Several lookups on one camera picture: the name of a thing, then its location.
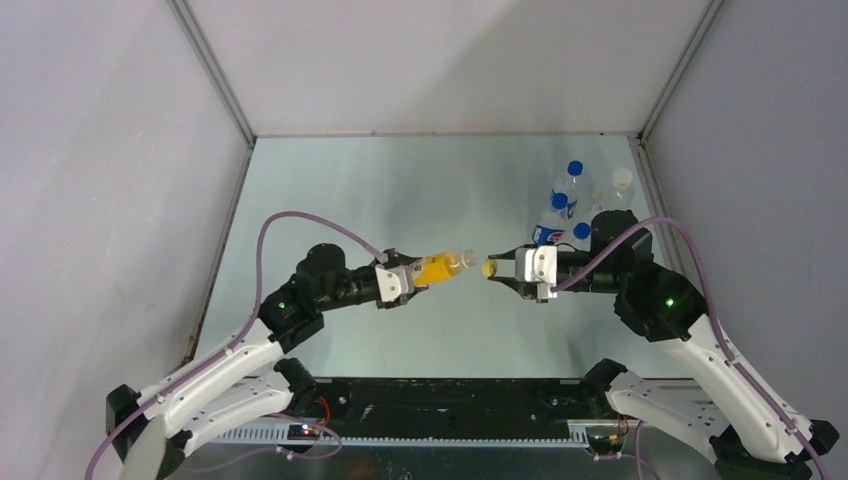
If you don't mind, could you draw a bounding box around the yellow bottle cap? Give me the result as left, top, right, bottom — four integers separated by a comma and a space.
481, 258, 498, 278

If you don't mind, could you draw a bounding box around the clear crushed bottle blue label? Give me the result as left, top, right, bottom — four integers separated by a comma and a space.
531, 191, 569, 246

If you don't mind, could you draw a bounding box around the yellow juice bottle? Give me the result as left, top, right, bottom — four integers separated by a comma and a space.
411, 250, 476, 287

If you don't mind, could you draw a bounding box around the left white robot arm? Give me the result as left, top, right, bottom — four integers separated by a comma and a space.
106, 243, 426, 479

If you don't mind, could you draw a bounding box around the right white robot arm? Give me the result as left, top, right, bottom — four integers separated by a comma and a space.
488, 210, 839, 479

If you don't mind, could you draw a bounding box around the large clear bottle white cap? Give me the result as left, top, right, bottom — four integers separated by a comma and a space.
589, 168, 635, 217

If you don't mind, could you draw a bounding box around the standing Pepsi bottle blue cap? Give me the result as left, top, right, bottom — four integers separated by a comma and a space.
553, 160, 594, 220

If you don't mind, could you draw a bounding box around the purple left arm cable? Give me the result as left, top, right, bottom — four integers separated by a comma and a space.
84, 211, 389, 480

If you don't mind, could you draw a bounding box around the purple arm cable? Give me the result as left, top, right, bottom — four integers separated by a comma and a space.
553, 217, 829, 480
84, 211, 389, 480

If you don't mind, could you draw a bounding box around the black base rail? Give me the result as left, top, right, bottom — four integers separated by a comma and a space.
284, 377, 619, 439

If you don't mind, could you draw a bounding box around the grey slotted cable duct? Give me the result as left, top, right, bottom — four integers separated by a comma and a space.
211, 422, 589, 448

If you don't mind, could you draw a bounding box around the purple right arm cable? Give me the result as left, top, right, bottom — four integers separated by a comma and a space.
553, 217, 829, 480

